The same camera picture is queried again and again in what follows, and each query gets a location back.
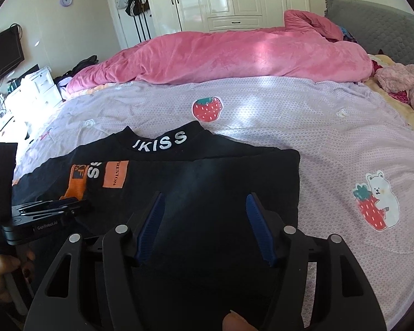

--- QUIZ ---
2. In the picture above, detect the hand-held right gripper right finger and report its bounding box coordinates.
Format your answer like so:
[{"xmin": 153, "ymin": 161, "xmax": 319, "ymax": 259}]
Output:
[{"xmin": 245, "ymin": 193, "xmax": 389, "ymax": 331}]

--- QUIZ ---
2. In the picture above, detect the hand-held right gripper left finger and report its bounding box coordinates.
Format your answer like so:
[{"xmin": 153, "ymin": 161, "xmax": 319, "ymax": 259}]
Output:
[{"xmin": 26, "ymin": 191, "xmax": 166, "ymax": 331}]

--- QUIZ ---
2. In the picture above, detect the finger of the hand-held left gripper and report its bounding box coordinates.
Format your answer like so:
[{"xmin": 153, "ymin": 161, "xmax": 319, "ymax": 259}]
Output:
[
  {"xmin": 31, "ymin": 200, "xmax": 92, "ymax": 222},
  {"xmin": 11, "ymin": 199, "xmax": 81, "ymax": 212}
]

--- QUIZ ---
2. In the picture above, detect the black sweater with orange patches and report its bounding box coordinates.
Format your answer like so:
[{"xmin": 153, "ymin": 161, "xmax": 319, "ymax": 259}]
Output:
[{"xmin": 12, "ymin": 121, "xmax": 301, "ymax": 331}]

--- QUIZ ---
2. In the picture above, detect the dark clothes pile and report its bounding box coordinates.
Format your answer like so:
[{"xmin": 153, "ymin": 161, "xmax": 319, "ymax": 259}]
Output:
[{"xmin": 53, "ymin": 55, "xmax": 99, "ymax": 87}]

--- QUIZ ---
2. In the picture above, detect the person's left hand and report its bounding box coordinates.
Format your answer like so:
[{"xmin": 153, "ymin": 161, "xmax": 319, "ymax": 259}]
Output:
[{"xmin": 0, "ymin": 248, "xmax": 36, "ymax": 295}]

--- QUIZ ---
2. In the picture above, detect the person's right hand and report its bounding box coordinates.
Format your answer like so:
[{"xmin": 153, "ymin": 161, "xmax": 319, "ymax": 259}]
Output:
[{"xmin": 222, "ymin": 310, "xmax": 259, "ymax": 331}]

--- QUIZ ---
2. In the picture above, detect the lilac strawberry print bedsheet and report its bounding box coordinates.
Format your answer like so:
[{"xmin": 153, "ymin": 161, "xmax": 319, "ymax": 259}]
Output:
[{"xmin": 12, "ymin": 76, "xmax": 414, "ymax": 331}]

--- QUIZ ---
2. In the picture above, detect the white drawer cabinet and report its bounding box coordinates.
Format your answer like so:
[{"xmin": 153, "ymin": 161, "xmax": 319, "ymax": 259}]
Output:
[{"xmin": 3, "ymin": 65, "xmax": 65, "ymax": 126}]

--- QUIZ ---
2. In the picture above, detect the black television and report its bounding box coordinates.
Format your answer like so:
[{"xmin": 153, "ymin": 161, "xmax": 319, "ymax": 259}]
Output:
[{"xmin": 0, "ymin": 25, "xmax": 25, "ymax": 91}]

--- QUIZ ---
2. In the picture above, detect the pink duvet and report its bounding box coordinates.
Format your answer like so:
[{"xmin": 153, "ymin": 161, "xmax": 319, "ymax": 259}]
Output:
[{"xmin": 65, "ymin": 10, "xmax": 373, "ymax": 94}]

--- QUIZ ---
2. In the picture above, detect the pink fluffy garment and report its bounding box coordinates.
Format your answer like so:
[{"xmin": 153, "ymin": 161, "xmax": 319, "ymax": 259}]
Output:
[{"xmin": 374, "ymin": 63, "xmax": 414, "ymax": 127}]

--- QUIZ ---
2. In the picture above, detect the black striped hanging bag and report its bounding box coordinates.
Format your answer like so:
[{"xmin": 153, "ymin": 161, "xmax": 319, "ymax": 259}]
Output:
[{"xmin": 125, "ymin": 0, "xmax": 143, "ymax": 17}]

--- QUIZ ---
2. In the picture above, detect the grey quilted headboard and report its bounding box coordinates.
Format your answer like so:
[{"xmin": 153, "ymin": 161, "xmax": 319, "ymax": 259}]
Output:
[{"xmin": 322, "ymin": 0, "xmax": 414, "ymax": 76}]

